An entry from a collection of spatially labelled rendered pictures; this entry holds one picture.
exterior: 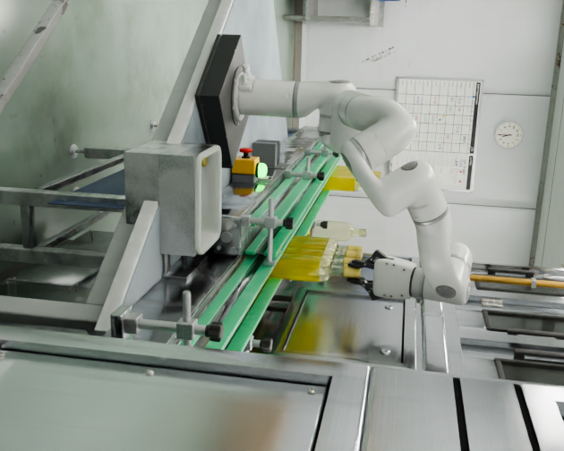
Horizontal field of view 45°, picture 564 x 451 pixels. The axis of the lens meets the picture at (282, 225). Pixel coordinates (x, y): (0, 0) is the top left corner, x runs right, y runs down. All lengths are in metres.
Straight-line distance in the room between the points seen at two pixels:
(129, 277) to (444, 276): 0.69
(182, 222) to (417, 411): 0.88
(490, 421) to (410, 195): 0.83
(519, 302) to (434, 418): 1.47
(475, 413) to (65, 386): 0.43
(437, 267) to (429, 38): 6.07
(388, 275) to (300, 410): 1.04
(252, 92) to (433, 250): 0.62
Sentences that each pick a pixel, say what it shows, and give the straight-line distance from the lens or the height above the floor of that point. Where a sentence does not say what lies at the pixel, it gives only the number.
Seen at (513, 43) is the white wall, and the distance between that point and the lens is 7.60.
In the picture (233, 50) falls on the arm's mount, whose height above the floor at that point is 0.81.
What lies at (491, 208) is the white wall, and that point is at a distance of 7.79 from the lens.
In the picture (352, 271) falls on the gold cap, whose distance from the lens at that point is 1.77.
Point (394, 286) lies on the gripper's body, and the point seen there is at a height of 1.26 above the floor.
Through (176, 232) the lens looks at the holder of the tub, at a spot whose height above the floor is 0.79.
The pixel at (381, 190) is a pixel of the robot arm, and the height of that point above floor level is 1.22.
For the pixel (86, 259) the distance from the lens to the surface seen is 1.98.
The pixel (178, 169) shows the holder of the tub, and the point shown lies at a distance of 1.46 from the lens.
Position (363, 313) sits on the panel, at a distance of 1.86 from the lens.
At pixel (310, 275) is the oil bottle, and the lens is 1.77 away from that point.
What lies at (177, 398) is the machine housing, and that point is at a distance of 0.74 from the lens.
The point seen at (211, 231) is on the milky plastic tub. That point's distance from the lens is 1.64.
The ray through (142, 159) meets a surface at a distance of 1.49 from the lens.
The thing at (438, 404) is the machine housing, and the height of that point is 1.31.
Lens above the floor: 1.26
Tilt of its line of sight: 10 degrees down
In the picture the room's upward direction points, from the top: 94 degrees clockwise
